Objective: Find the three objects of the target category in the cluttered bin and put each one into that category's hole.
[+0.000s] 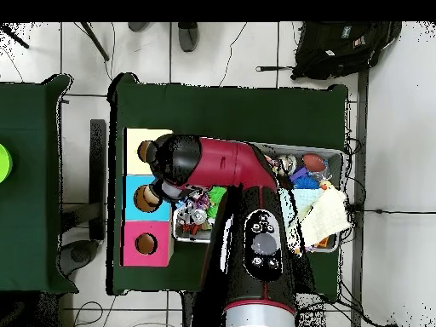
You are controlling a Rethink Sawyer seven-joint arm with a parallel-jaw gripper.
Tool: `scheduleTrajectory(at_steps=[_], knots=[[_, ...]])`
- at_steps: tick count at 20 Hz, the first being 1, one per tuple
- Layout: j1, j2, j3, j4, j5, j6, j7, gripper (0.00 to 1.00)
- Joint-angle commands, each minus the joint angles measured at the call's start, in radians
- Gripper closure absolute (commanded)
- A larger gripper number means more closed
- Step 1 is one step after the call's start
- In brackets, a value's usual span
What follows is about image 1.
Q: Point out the purple spiky monster toy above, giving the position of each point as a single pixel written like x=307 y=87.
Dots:
x=203 y=201

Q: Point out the crushed clear plastic bottle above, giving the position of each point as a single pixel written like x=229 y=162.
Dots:
x=183 y=213

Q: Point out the mint waffle cloth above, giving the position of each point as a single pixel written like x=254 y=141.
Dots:
x=306 y=197

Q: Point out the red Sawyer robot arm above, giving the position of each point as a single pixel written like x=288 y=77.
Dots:
x=221 y=163

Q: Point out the wooden three-hole box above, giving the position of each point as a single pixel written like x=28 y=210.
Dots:
x=160 y=231

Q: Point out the clear mesh bin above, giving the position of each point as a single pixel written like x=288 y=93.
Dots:
x=335 y=160

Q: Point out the crushed silver can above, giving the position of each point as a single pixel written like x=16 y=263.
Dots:
x=198 y=215

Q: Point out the dark green table cloth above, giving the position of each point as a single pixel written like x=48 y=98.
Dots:
x=27 y=170
x=238 y=112

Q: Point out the blue spiky ball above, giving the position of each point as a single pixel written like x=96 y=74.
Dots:
x=305 y=183

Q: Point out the small brown football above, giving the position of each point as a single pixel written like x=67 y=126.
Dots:
x=314 y=162

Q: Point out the yellow plush duck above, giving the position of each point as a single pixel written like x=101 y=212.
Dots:
x=326 y=185

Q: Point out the cream waffle cloth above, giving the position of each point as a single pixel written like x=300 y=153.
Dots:
x=327 y=214

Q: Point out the black upright panel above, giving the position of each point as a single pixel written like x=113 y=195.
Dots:
x=97 y=170

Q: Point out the person's grey shoe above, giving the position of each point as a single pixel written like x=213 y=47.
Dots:
x=138 y=26
x=188 y=37

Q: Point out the grey stand foot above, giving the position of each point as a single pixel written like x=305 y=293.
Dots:
x=78 y=255

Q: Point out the black backpack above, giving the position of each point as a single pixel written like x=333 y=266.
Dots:
x=340 y=51

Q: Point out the black tripod leg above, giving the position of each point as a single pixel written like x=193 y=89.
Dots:
x=15 y=36
x=95 y=42

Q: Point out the lime green round object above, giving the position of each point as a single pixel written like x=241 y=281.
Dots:
x=4 y=163

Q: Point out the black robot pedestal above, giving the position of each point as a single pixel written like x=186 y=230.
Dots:
x=190 y=313

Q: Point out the grey metal post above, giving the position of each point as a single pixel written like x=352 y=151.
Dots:
x=360 y=153

